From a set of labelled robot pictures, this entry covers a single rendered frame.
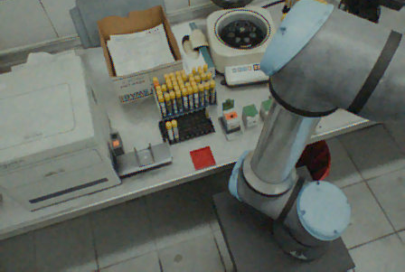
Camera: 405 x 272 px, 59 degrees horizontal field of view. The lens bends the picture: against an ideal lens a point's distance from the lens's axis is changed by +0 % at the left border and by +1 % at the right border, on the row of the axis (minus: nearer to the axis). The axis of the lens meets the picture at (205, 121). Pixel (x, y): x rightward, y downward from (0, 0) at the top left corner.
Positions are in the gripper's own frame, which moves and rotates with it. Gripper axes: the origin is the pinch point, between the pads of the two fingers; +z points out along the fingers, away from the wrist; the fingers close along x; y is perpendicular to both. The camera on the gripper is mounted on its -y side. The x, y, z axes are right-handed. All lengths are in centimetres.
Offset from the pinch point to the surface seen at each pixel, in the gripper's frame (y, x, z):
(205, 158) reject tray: 49, 12, 25
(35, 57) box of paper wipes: 96, -36, 15
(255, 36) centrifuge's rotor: 20.4, -24.2, 15.2
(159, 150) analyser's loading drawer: 63, 7, 22
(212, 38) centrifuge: 35.3, -26.8, 14.3
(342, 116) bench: 0.8, 9.8, 25.6
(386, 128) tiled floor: -71, -18, 113
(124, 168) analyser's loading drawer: 74, 10, 22
